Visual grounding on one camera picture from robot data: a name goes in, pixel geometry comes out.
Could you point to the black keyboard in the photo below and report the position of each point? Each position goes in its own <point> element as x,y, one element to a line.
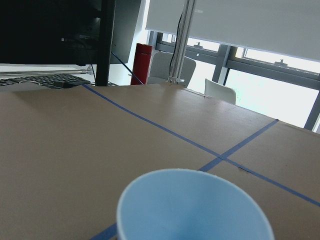
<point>59,80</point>

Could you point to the white office chair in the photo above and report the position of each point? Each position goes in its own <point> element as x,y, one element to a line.
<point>220,92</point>

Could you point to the red water bottle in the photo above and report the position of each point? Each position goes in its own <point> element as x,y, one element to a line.
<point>142,60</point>

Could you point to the aluminium frame post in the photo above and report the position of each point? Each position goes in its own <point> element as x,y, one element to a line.
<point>182,35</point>

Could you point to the light blue plastic cup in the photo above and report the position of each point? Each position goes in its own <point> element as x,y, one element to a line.
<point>184,204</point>

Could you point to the grey office chair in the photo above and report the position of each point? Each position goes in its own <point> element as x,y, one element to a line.
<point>161,65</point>

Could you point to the black computer monitor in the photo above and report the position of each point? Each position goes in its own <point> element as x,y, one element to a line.
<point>68,32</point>

